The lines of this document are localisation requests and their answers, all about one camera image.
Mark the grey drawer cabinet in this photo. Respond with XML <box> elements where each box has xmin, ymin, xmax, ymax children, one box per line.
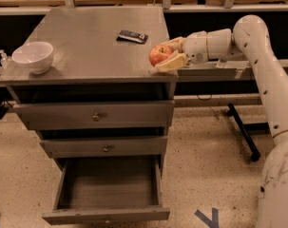
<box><xmin>0</xmin><ymin>5</ymin><xmax>180</xmax><ymax>160</ymax></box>

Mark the open bottom drawer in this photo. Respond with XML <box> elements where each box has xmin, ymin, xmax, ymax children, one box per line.
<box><xmin>42</xmin><ymin>156</ymin><xmax>170</xmax><ymax>225</ymax></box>

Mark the dark snack packet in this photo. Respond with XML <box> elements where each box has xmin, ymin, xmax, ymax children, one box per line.
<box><xmin>117</xmin><ymin>30</ymin><xmax>148</xmax><ymax>44</ymax></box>

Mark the grey drawer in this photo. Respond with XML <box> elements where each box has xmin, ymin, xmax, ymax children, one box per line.
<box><xmin>40</xmin><ymin>136</ymin><xmax>167</xmax><ymax>159</ymax></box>
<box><xmin>13</xmin><ymin>101</ymin><xmax>174</xmax><ymax>130</ymax></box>

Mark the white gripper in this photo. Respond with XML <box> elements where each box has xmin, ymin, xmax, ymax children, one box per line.
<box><xmin>155</xmin><ymin>28</ymin><xmax>232</xmax><ymax>72</ymax></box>

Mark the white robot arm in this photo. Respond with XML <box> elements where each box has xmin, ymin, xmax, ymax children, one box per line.
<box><xmin>150</xmin><ymin>15</ymin><xmax>288</xmax><ymax>228</ymax></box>

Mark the black metal stand leg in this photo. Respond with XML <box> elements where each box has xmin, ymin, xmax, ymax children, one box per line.
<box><xmin>227</xmin><ymin>103</ymin><xmax>269</xmax><ymax>162</ymax></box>

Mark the white ceramic bowl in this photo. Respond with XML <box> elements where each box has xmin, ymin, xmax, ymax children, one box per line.
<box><xmin>11</xmin><ymin>42</ymin><xmax>54</xmax><ymax>74</ymax></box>

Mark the top grey drawer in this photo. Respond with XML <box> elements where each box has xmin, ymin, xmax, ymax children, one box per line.
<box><xmin>13</xmin><ymin>101</ymin><xmax>174</xmax><ymax>130</ymax></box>

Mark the middle grey drawer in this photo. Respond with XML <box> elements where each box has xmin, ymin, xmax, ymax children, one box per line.
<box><xmin>40</xmin><ymin>136</ymin><xmax>167</xmax><ymax>159</ymax></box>

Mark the red apple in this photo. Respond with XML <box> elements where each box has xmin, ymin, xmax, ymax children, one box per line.
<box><xmin>149</xmin><ymin>45</ymin><xmax>173</xmax><ymax>66</ymax></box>

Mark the small clear pump bottle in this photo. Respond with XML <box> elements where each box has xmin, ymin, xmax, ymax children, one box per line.
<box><xmin>0</xmin><ymin>49</ymin><xmax>11</xmax><ymax>69</ymax></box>

